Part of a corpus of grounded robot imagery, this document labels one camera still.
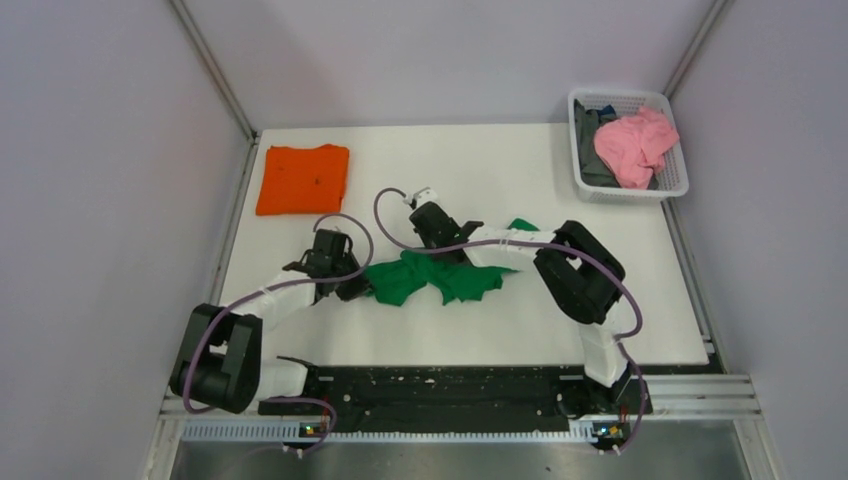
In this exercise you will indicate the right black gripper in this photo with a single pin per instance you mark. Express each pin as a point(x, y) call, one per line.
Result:
point(423, 238)

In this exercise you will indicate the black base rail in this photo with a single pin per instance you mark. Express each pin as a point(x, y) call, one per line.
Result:
point(460, 399)

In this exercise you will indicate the grey t shirt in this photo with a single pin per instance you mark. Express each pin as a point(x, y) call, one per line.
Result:
point(593, 171)

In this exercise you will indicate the folded orange t shirt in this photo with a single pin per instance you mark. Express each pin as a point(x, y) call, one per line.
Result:
point(303, 180)

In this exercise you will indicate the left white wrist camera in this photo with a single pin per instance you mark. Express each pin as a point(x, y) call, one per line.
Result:
point(423, 196)

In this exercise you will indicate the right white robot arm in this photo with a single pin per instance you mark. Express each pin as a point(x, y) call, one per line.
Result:
point(583, 278)

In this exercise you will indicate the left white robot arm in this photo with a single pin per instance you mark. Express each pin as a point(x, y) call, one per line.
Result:
point(221, 362)

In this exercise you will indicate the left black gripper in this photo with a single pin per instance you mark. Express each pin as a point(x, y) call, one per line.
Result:
point(358, 287)

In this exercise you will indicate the green t shirt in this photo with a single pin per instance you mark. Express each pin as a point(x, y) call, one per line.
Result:
point(392, 283)

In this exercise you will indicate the pink t shirt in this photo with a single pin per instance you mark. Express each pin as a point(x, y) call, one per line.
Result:
point(634, 147)

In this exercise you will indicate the blue t shirt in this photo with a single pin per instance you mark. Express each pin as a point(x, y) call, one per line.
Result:
point(606, 114)

